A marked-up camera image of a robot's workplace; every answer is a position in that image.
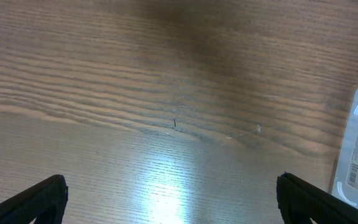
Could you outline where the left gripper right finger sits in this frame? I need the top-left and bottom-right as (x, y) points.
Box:
(276, 173), (358, 224)

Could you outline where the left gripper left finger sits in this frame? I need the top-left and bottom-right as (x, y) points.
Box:
(0, 174), (68, 224)

